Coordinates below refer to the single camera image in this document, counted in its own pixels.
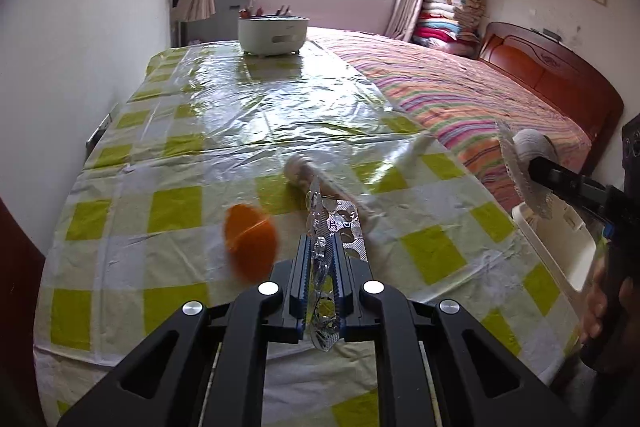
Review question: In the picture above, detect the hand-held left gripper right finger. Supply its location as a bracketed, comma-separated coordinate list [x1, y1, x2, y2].
[334, 232, 566, 427]

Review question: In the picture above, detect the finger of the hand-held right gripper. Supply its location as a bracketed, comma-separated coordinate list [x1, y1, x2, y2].
[530, 157, 613, 220]

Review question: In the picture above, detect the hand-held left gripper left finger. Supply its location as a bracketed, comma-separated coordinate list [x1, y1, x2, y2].
[57, 232, 307, 427]

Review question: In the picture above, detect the white perforated paper liner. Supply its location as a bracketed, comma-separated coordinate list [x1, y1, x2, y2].
[495, 119, 553, 220]

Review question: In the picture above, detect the white tissue wad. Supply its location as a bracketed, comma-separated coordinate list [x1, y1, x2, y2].
[512, 128, 556, 162]

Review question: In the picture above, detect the silver blister pack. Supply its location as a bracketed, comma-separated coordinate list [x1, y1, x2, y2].
[302, 174, 371, 353]

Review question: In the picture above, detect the white plastic bin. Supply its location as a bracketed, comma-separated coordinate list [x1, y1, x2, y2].
[511, 202, 598, 303]

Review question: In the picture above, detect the person's right hand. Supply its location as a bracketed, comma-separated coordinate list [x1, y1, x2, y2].
[580, 252, 623, 348]

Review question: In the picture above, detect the orange round fruit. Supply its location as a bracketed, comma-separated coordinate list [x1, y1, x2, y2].
[223, 203, 279, 283]

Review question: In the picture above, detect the wooden bed headboard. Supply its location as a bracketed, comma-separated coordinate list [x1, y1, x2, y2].
[477, 22, 626, 178]

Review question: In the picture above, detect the striped bed blanket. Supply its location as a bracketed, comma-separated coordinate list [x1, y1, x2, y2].
[307, 27, 593, 212]

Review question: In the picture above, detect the stack of folded blankets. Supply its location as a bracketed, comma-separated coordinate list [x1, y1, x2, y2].
[412, 0, 486, 58]

